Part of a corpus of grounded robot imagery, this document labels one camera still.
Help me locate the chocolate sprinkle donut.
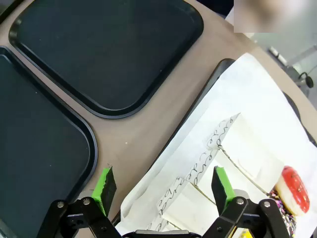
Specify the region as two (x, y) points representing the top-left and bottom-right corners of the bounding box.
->
(268, 188), (298, 238)

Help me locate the dark tray under paper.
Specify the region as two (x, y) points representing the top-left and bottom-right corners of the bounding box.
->
(108, 58), (317, 226)

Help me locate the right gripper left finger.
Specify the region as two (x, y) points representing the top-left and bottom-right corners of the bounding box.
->
(37, 165), (122, 238)

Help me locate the white paper sheet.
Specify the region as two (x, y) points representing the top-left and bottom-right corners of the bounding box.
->
(115, 53), (317, 238)

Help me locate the red glazed donut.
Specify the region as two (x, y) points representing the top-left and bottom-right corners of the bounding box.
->
(274, 165), (311, 216)

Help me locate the black plastic serving tray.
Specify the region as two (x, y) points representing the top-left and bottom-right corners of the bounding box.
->
(0, 46), (99, 238)
(8, 0), (205, 119)

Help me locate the person in pink fleece jacket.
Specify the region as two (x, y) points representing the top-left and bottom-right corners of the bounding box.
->
(224, 0), (317, 34)

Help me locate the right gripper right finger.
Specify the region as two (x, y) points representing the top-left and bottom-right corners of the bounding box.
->
(202, 165), (290, 238)

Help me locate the brown plastic serving tray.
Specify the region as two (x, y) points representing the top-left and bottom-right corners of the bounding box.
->
(0, 0), (24, 24)

